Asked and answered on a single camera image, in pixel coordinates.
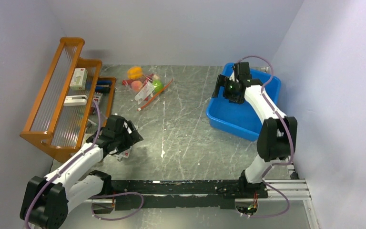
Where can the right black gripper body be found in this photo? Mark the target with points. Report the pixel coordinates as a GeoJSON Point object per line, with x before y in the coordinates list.
{"type": "Point", "coordinates": [229, 91]}

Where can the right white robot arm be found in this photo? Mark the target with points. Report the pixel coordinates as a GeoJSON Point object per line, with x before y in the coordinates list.
{"type": "Point", "coordinates": [277, 138]}

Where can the white flat device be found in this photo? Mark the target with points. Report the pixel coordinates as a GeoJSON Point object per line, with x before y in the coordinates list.
{"type": "Point", "coordinates": [75, 100]}

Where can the orange wooden rack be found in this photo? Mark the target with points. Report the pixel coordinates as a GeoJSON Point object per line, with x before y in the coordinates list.
{"type": "Point", "coordinates": [53, 128]}

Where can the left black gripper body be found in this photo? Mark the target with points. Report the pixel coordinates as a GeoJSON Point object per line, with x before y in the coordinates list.
{"type": "Point", "coordinates": [123, 140]}

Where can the blue plastic bin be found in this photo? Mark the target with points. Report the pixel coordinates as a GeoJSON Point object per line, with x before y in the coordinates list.
{"type": "Point", "coordinates": [240, 119]}

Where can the blue marker pens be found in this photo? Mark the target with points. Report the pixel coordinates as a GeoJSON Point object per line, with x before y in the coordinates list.
{"type": "Point", "coordinates": [103, 86]}

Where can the green fake fruit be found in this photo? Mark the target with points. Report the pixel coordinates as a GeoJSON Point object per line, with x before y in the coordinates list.
{"type": "Point", "coordinates": [158, 85]}

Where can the fake peach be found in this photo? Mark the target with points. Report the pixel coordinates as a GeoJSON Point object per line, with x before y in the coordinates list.
{"type": "Point", "coordinates": [137, 85]}

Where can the white blister pack card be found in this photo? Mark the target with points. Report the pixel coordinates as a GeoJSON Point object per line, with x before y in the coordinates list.
{"type": "Point", "coordinates": [120, 155]}

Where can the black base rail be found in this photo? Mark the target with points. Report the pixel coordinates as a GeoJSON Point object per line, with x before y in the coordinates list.
{"type": "Point", "coordinates": [185, 193]}

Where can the clear zip top bag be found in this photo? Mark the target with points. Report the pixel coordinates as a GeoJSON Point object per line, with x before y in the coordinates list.
{"type": "Point", "coordinates": [146, 95]}

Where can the white box with red label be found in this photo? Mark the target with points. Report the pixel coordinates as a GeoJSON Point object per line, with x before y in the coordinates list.
{"type": "Point", "coordinates": [79, 78]}

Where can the yellow fake bell pepper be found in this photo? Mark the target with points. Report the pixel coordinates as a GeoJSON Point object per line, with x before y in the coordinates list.
{"type": "Point", "coordinates": [135, 73]}

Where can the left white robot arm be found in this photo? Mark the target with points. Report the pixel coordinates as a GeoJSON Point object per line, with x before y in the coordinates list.
{"type": "Point", "coordinates": [48, 200]}

